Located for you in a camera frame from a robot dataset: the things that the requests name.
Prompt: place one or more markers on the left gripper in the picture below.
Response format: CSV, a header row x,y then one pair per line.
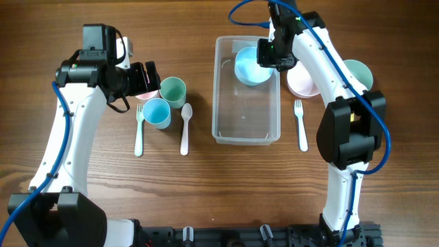
x,y
140,78

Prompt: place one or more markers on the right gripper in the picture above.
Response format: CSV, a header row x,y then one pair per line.
x,y
274,62

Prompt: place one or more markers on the light blue bowl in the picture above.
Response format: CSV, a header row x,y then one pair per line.
x,y
247,70

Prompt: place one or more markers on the pink cup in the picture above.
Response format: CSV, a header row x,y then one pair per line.
x,y
148,96

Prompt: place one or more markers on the blue cup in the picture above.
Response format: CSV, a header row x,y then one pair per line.
x,y
157,112

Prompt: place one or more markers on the white pink bowl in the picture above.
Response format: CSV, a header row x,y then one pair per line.
x,y
300,82

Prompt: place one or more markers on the light blue fork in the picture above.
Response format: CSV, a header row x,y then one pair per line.
x,y
299,113

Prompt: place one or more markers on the green bowl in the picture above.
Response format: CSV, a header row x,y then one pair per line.
x,y
361,72

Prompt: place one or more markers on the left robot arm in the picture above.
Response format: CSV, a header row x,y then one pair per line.
x,y
55,210

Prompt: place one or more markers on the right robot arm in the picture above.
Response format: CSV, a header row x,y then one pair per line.
x,y
352,137

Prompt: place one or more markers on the clear plastic container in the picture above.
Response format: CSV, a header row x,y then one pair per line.
x,y
242,114

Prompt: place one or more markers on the green cup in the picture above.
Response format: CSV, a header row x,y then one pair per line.
x,y
174,91

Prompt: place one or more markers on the white spoon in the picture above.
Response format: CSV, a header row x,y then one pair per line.
x,y
186,114

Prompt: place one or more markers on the mint green fork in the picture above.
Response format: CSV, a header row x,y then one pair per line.
x,y
138,147

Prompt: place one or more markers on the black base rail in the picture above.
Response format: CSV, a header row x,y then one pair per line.
x,y
291,236

